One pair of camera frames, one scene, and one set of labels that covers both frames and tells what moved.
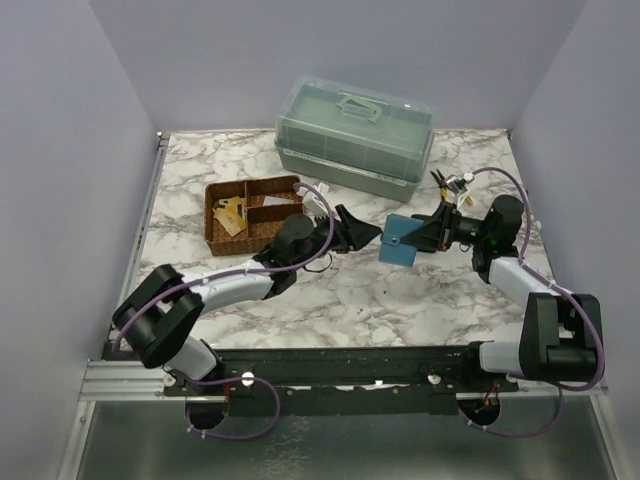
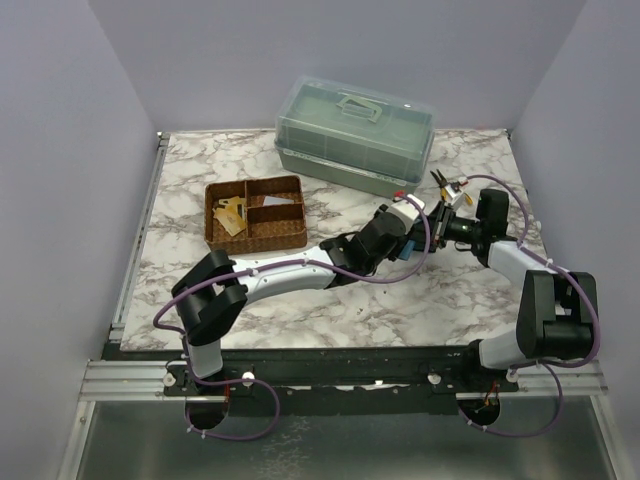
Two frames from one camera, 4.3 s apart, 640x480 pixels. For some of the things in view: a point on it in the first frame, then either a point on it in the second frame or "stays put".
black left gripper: (359, 233) -> (396, 249)
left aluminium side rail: (139, 236) stays put
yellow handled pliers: (444, 186) stays put
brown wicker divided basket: (242, 217) stays put
